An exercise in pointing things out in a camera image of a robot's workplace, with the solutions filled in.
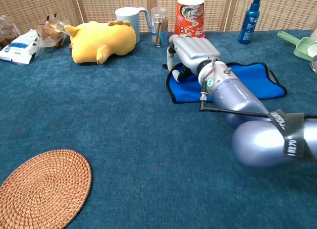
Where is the clear jar of biscuit sticks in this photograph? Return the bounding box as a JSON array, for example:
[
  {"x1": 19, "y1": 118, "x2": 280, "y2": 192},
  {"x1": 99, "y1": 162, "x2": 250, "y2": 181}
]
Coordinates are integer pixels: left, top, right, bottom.
[{"x1": 150, "y1": 6, "x2": 169, "y2": 49}]

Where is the pale blue handled mug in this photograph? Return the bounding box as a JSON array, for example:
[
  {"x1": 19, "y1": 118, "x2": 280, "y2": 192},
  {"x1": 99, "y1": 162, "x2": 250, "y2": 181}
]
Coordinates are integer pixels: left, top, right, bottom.
[{"x1": 114, "y1": 6, "x2": 152, "y2": 44}]

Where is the clear bag of pastries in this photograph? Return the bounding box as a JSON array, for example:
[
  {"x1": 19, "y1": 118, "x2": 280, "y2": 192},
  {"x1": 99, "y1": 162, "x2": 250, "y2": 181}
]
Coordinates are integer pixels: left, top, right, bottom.
[{"x1": 34, "y1": 12, "x2": 71, "y2": 57}]

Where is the white and blue snack bag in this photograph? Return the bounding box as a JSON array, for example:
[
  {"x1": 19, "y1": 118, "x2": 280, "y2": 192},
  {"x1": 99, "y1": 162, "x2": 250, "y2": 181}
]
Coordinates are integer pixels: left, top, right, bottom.
[{"x1": 0, "y1": 28, "x2": 40, "y2": 66}]

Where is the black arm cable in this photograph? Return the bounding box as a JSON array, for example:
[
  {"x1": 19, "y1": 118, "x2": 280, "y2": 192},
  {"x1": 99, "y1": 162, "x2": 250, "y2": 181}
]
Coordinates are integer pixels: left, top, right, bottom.
[{"x1": 199, "y1": 80, "x2": 317, "y2": 119}]

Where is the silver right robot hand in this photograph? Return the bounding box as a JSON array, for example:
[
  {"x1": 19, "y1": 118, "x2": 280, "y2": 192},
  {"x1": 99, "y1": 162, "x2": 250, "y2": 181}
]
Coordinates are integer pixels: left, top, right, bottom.
[{"x1": 167, "y1": 34, "x2": 222, "y2": 83}]

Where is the green plastic scoop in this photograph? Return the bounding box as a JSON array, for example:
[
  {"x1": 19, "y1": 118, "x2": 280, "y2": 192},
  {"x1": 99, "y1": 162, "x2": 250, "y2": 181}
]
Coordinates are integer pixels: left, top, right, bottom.
[{"x1": 277, "y1": 30, "x2": 317, "y2": 61}]

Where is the red instant noodle cup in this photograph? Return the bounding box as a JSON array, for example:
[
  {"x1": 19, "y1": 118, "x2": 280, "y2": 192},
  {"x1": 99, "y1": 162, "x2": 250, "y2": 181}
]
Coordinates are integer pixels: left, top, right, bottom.
[{"x1": 173, "y1": 0, "x2": 206, "y2": 39}]

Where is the blue spray bottle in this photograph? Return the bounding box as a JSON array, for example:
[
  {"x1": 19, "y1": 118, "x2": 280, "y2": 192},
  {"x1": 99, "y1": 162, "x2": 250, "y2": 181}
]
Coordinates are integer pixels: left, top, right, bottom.
[{"x1": 238, "y1": 0, "x2": 263, "y2": 45}]

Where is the woven bamboo folding screen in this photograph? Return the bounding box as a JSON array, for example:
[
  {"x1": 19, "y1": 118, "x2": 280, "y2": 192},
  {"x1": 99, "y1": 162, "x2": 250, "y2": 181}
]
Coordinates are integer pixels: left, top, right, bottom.
[{"x1": 0, "y1": 0, "x2": 317, "y2": 34}]

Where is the clear plastic cookie box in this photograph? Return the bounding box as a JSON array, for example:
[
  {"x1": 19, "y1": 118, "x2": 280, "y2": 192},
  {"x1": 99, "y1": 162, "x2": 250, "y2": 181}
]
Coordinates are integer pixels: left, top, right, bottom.
[{"x1": 0, "y1": 15, "x2": 22, "y2": 51}]

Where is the black velcro arm strap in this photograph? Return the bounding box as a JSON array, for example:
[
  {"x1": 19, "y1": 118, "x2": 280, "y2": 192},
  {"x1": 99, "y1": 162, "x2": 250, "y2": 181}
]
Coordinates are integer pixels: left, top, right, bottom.
[{"x1": 267, "y1": 111, "x2": 307, "y2": 158}]

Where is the grey and blue cloth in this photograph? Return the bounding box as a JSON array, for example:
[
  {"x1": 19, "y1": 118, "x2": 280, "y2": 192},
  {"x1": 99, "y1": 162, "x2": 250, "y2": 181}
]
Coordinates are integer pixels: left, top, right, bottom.
[{"x1": 162, "y1": 62, "x2": 288, "y2": 104}]

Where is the blue carpet table cover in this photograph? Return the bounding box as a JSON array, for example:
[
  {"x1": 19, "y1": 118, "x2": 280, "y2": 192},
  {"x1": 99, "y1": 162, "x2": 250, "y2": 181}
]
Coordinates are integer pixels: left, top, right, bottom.
[{"x1": 0, "y1": 29, "x2": 317, "y2": 229}]

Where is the round woven rattan coaster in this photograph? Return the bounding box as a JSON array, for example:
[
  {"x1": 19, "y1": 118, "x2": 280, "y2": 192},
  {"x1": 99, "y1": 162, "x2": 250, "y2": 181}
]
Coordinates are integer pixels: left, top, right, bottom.
[{"x1": 0, "y1": 149, "x2": 93, "y2": 229}]

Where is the yellow plush toy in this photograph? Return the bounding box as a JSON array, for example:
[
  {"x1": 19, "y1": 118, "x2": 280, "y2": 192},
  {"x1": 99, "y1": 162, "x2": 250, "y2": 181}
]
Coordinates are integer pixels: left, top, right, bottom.
[{"x1": 63, "y1": 19, "x2": 137, "y2": 65}]

